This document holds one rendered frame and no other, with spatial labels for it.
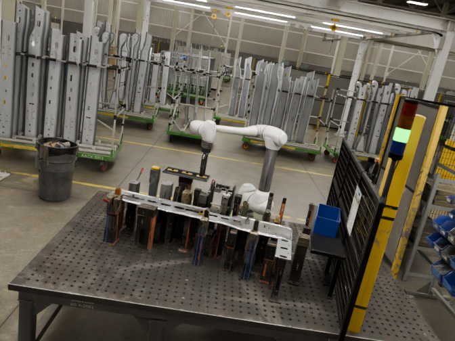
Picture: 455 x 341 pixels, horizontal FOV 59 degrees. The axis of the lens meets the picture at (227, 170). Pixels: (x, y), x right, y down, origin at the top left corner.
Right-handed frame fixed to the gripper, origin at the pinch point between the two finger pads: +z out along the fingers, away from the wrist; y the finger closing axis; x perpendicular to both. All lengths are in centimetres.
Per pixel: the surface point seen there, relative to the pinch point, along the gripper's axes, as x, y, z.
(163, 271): -1, 74, 50
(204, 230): 18, 57, 23
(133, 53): -345, -664, -52
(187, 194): -4.5, 22.8, 13.1
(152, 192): -37.5, 3.8, 25.2
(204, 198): 8.6, 18.7, 14.7
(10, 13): -541, -488, -93
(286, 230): 73, 31, 20
